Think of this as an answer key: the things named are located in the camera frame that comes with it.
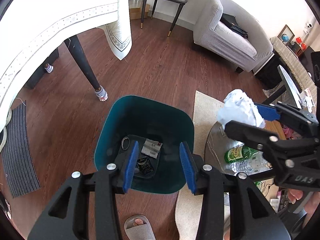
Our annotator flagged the black Face tissue pack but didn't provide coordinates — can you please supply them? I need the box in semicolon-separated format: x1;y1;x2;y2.
137;157;154;176

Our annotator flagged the large white paper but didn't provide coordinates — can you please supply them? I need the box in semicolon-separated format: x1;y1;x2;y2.
217;89;265;129

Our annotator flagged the white tape roll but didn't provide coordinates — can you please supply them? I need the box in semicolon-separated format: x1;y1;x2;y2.
121;137;130;151

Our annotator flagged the white cardboard box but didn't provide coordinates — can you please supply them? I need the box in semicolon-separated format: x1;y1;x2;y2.
141;139;163;159

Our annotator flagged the teal trash bin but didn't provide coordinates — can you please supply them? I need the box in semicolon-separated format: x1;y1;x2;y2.
94;95;194;194

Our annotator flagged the person's right hand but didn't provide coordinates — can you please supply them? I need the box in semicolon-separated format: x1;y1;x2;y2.
288;189;319;216

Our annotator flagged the clear plastic water bottle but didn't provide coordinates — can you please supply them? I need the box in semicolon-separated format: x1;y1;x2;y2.
231;155;269;175

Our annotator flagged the green glass bottle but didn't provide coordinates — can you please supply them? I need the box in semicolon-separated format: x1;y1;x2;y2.
224;145;259;164

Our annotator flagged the round grey marble table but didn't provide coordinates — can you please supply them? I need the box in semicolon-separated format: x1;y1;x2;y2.
277;65;303;109

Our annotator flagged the grey slipper with foot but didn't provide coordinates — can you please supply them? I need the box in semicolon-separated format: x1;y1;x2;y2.
124;215;156;240

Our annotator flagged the small blue globe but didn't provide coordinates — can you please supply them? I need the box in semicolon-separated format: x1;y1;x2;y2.
281;34;289;43

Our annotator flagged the framed picture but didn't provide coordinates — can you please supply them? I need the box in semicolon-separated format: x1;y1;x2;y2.
277;24;295;44

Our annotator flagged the grey armchair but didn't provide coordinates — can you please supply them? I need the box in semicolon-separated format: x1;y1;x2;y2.
193;0;273;72

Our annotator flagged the black handbag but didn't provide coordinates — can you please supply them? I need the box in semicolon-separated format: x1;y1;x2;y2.
220;13;248;39

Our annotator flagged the grey striped floor mat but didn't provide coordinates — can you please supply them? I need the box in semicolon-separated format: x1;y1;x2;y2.
2;103;41;198

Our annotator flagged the black table leg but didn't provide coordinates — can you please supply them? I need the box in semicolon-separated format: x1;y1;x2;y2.
64;35;108;102

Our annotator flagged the brown cardboard box on floor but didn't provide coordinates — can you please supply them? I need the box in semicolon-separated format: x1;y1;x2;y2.
129;4;150;20

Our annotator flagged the white patterned tablecloth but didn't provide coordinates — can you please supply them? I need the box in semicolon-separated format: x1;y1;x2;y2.
1;0;132;127

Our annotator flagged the white security camera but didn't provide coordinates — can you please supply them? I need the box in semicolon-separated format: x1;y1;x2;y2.
305;23;313;34

